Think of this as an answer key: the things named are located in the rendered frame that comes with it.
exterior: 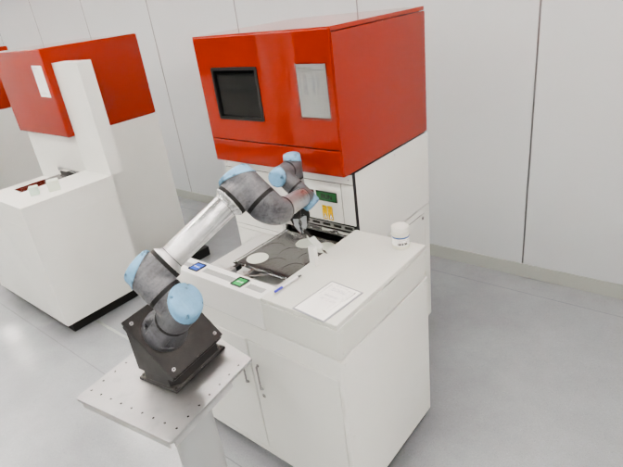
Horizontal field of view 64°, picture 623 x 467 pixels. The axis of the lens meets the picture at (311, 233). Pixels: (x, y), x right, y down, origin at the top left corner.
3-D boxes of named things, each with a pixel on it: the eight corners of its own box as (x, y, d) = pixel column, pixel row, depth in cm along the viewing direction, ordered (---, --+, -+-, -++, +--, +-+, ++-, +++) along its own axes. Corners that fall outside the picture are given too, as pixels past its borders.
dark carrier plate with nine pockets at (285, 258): (287, 231, 247) (287, 230, 247) (344, 245, 226) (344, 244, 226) (237, 262, 224) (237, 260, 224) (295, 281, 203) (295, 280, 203)
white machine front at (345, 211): (240, 223, 280) (226, 156, 263) (362, 255, 231) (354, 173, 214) (236, 226, 278) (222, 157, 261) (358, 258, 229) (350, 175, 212)
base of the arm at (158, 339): (166, 360, 162) (176, 348, 155) (131, 330, 161) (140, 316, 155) (195, 331, 173) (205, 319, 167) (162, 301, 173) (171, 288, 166)
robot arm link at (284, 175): (293, 185, 196) (305, 176, 204) (272, 166, 196) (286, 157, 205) (283, 197, 201) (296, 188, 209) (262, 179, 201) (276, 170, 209)
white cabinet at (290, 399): (285, 354, 302) (262, 233, 267) (431, 420, 244) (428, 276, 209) (203, 423, 260) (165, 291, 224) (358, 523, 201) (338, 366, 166)
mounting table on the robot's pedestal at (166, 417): (181, 473, 150) (170, 442, 145) (87, 426, 172) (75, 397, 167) (266, 377, 184) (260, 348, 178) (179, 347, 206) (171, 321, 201)
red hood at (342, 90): (307, 121, 308) (294, 18, 282) (426, 130, 259) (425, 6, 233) (215, 159, 258) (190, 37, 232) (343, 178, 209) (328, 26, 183)
